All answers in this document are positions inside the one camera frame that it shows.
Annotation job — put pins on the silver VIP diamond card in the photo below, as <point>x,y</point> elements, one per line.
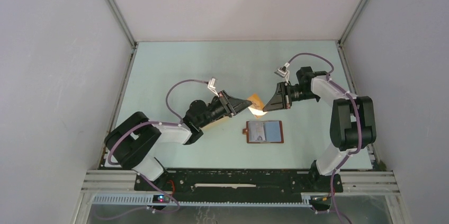
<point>256,132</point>

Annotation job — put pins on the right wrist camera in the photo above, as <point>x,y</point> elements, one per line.
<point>283,72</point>

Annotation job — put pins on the aluminium frame rail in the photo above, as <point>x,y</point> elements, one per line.
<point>127,187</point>

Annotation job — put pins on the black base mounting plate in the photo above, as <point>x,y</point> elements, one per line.
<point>244,185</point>

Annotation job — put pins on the orange VIP card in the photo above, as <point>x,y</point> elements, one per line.
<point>256,107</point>

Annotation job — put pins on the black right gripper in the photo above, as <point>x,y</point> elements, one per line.
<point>281,99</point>

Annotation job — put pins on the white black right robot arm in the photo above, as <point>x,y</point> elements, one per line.
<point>352,122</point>

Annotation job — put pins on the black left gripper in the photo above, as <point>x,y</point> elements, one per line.
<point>231,105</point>

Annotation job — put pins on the brown leather card holder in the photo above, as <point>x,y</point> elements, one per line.
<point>273,132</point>

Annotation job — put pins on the beige plastic card tray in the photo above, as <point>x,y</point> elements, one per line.
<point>215,123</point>

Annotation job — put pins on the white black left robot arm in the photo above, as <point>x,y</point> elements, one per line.
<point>130,143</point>

